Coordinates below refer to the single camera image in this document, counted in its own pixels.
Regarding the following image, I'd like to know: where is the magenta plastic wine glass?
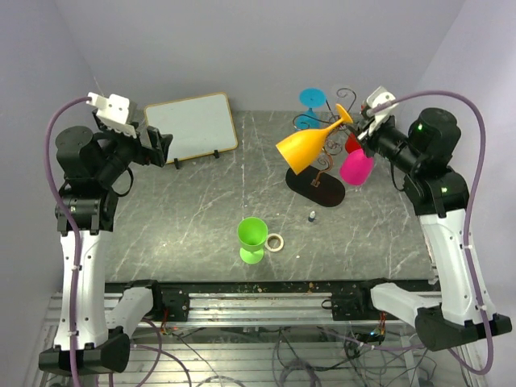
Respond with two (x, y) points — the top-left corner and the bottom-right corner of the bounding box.
(339, 149), (374, 186)

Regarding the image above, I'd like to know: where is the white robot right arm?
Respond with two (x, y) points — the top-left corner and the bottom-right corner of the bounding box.
(355, 107), (512, 352)

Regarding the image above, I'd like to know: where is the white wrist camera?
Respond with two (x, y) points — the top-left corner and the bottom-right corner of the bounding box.
(87, 93), (136, 138)
(358, 86), (398, 141)

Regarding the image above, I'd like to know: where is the clear wine glass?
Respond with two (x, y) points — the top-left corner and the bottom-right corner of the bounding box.
(326, 98), (338, 123)

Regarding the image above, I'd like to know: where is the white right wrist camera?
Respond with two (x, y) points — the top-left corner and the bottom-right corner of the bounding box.
(358, 86), (398, 141)

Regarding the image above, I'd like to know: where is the aluminium mounting rail frame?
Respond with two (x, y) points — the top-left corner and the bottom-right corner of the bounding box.
(38, 272), (492, 386)

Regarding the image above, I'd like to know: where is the orange plastic wine glass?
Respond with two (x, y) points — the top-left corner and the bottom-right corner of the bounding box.
(276, 104), (353, 175)

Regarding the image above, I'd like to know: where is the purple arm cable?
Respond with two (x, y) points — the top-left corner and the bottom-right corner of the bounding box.
(43, 96), (193, 387)
(318, 90), (495, 376)

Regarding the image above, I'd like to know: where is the white tape roll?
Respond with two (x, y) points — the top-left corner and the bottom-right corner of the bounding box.
(264, 233), (285, 252)

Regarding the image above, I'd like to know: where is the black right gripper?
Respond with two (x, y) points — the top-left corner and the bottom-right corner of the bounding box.
(347, 114), (423, 173)

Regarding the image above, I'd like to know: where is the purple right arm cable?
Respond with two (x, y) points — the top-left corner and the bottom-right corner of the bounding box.
(318, 90), (495, 376)

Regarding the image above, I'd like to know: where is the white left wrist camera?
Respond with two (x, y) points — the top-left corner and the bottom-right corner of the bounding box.
(87, 93), (136, 138)

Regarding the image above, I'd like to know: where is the green plastic wine glass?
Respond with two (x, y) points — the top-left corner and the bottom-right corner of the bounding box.
(237, 217), (268, 264)

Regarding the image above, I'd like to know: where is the blue plastic wine glass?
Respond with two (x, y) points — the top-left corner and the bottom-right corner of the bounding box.
(293, 88), (327, 131)

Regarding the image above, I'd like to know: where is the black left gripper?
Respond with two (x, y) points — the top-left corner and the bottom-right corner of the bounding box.
(91, 108), (172, 185)

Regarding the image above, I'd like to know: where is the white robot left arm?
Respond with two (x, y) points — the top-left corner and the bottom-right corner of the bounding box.
(39, 126), (173, 377)

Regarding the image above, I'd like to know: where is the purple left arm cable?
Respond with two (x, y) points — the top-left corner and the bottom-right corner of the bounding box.
(43, 96), (193, 387)

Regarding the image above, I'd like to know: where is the small framed whiteboard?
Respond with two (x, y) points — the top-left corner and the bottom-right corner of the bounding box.
(144, 93), (239, 164)

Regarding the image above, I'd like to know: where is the red plastic wine glass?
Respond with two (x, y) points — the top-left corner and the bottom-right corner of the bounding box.
(344, 133), (361, 154)

